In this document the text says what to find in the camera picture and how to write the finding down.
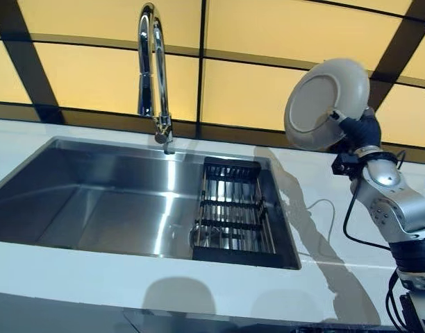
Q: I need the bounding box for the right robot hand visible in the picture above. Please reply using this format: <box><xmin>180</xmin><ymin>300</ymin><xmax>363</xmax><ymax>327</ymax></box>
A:
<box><xmin>328</xmin><ymin>106</ymin><xmax>383</xmax><ymax>152</ymax></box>

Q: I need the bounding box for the small beige plate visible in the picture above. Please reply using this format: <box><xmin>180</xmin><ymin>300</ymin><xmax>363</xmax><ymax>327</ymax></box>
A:
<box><xmin>283</xmin><ymin>58</ymin><xmax>370</xmax><ymax>152</ymax></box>

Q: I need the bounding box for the black sink drying rack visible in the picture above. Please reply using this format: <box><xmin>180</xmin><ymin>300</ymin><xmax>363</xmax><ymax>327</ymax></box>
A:
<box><xmin>192</xmin><ymin>156</ymin><xmax>290</xmax><ymax>268</ymax></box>

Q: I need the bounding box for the chrome kitchen faucet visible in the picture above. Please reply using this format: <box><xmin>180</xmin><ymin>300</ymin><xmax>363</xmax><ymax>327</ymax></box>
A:
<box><xmin>137</xmin><ymin>2</ymin><xmax>174</xmax><ymax>155</ymax></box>

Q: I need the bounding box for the stainless steel sink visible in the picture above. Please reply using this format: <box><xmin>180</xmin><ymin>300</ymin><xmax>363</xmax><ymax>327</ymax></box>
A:
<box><xmin>0</xmin><ymin>136</ymin><xmax>302</xmax><ymax>271</ymax></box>

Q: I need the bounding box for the white cabinet front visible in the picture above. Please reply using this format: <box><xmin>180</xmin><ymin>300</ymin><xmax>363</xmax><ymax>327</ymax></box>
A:
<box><xmin>0</xmin><ymin>291</ymin><xmax>338</xmax><ymax>333</ymax></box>

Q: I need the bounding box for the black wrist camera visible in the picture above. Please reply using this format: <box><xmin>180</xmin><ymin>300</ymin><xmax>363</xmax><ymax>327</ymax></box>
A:
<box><xmin>332</xmin><ymin>152</ymin><xmax>359</xmax><ymax>178</ymax></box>

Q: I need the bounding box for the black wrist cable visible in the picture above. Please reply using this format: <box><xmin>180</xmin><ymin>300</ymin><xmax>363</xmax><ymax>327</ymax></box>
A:
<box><xmin>343</xmin><ymin>149</ymin><xmax>408</xmax><ymax>250</ymax></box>

